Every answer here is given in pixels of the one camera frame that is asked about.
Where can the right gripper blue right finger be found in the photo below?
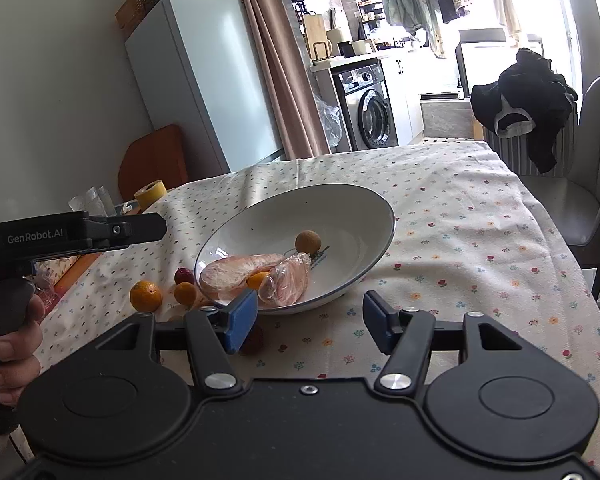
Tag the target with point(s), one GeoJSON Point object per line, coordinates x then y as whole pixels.
{"type": "Point", "coordinates": [405, 336]}

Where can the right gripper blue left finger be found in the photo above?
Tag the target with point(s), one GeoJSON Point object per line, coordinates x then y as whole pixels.
{"type": "Point", "coordinates": [212, 335]}

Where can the small orange kumquat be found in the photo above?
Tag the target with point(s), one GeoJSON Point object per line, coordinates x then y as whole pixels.
{"type": "Point", "coordinates": [185, 294]}
{"type": "Point", "coordinates": [255, 280]}

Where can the pomelo slice curved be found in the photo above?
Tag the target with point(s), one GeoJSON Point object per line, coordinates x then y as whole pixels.
{"type": "Point", "coordinates": [225, 279]}

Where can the pomelo slice short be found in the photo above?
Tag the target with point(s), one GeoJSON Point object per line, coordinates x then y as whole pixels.
{"type": "Point", "coordinates": [287, 282]}

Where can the brown longan fruit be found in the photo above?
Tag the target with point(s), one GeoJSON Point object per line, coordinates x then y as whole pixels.
{"type": "Point", "coordinates": [308, 241]}

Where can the large orange mandarin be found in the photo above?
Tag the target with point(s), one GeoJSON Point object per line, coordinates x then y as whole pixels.
{"type": "Point", "coordinates": [179, 311]}

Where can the person's left hand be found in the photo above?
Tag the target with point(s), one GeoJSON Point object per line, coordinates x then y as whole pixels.
{"type": "Point", "coordinates": [18, 364]}

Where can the clear drinking glass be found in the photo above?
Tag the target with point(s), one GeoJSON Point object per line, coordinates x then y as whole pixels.
{"type": "Point", "coordinates": [98, 202]}

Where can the white ceramic bowl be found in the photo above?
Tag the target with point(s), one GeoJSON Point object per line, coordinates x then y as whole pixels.
{"type": "Point", "coordinates": [356, 226]}

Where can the yellow tape roll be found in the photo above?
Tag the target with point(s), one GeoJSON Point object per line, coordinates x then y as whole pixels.
{"type": "Point", "coordinates": [149, 194]}

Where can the brown wooden chair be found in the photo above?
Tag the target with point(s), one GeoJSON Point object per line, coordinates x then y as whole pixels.
{"type": "Point", "coordinates": [157, 156]}

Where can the grey dining chair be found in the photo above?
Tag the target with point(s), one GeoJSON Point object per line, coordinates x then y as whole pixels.
{"type": "Point", "coordinates": [573, 201]}

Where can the pink brown curtain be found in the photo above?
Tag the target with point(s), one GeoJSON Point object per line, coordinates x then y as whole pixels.
{"type": "Point", "coordinates": [292, 101]}

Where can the silver washing machine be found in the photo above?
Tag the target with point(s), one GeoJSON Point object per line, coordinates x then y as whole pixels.
{"type": "Point", "coordinates": [364, 101]}

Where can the black clothes pile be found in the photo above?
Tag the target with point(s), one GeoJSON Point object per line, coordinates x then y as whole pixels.
{"type": "Point", "coordinates": [528, 101]}

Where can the white refrigerator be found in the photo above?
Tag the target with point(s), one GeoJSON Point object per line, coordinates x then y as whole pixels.
{"type": "Point", "coordinates": [197, 68]}

